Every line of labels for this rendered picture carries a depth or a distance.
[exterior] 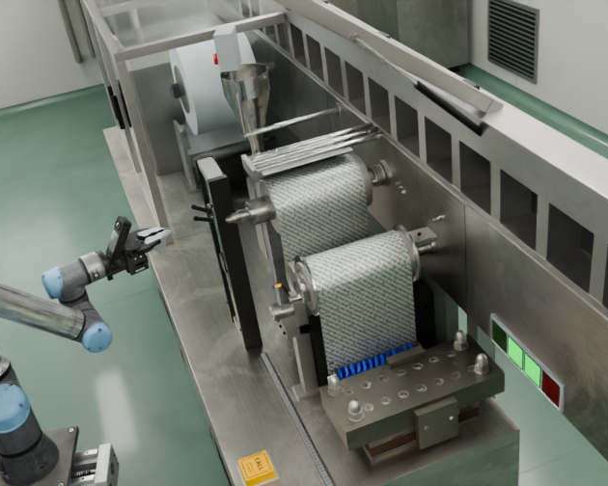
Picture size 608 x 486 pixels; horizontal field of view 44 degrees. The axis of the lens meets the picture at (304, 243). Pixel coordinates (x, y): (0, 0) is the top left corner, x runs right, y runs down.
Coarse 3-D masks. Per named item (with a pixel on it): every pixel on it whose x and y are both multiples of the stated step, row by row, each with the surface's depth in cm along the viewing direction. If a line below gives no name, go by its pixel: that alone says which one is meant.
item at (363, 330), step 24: (408, 288) 179; (336, 312) 175; (360, 312) 177; (384, 312) 180; (408, 312) 183; (336, 336) 178; (360, 336) 181; (384, 336) 183; (408, 336) 186; (336, 360) 182; (360, 360) 184
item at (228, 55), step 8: (216, 32) 196; (224, 32) 196; (232, 32) 195; (216, 40) 195; (224, 40) 195; (232, 40) 195; (216, 48) 196; (224, 48) 196; (232, 48) 196; (216, 56) 201; (224, 56) 197; (232, 56) 197; (240, 56) 204; (216, 64) 201; (224, 64) 198; (232, 64) 198
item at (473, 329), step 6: (468, 318) 217; (468, 324) 218; (474, 324) 214; (468, 330) 219; (474, 330) 215; (480, 330) 214; (474, 336) 216; (480, 336) 215; (486, 336) 216; (480, 342) 216; (486, 342) 217; (492, 342) 218; (486, 348) 218; (492, 348) 219; (492, 354) 220; (492, 396) 229
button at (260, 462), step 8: (248, 456) 178; (256, 456) 177; (264, 456) 177; (240, 464) 176; (248, 464) 176; (256, 464) 175; (264, 464) 175; (248, 472) 173; (256, 472) 173; (264, 472) 173; (272, 472) 173; (248, 480) 172; (256, 480) 172; (264, 480) 173
